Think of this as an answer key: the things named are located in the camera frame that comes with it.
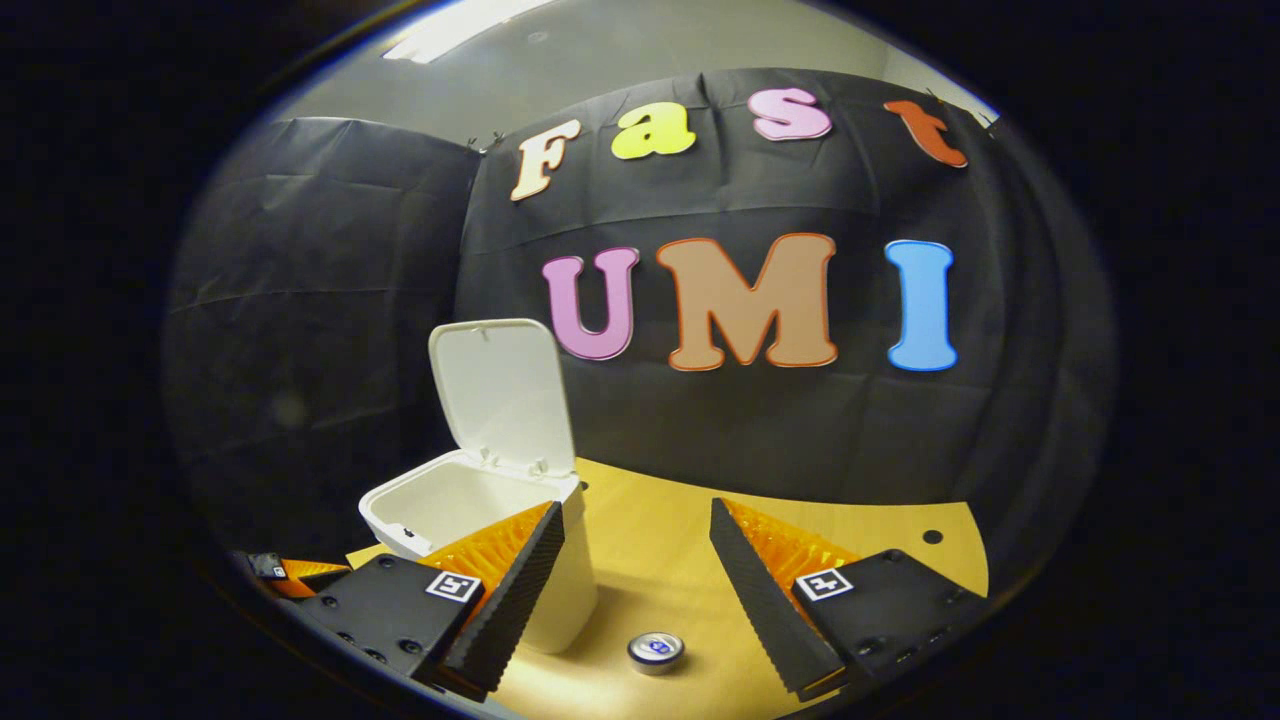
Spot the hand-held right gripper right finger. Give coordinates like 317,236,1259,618
708,497,991,701

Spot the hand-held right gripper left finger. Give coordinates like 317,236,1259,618
283,500,566,704

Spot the silver pop can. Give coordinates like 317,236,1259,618
627,631,687,677

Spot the white desktop garbage bin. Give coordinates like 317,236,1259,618
358,318,599,656

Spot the wooden desktop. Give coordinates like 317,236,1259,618
345,457,991,720

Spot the black backdrop cloth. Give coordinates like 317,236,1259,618
165,68,1116,591

